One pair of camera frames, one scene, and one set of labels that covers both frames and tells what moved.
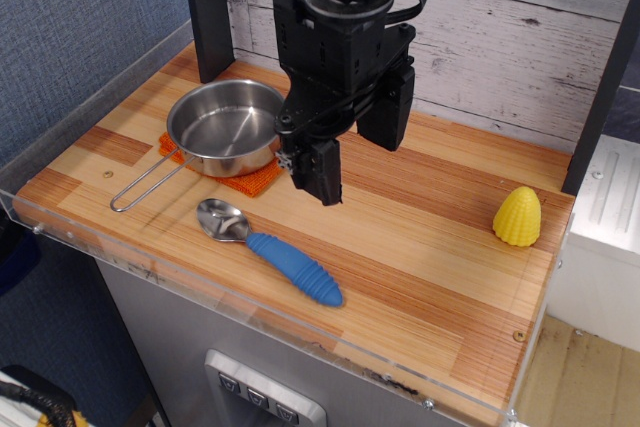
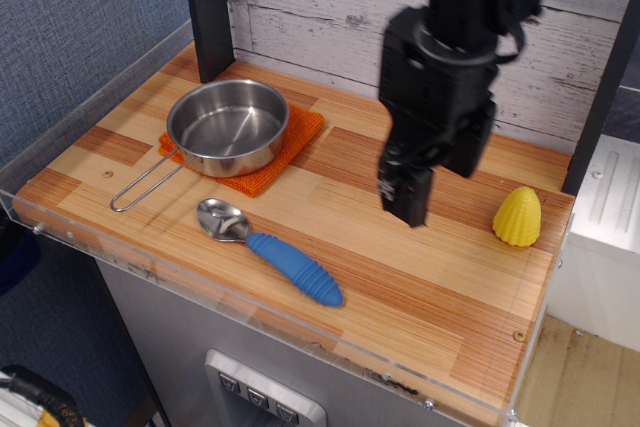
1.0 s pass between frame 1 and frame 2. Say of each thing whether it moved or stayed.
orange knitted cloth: stayed
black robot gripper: moved
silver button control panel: stayed
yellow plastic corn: stayed
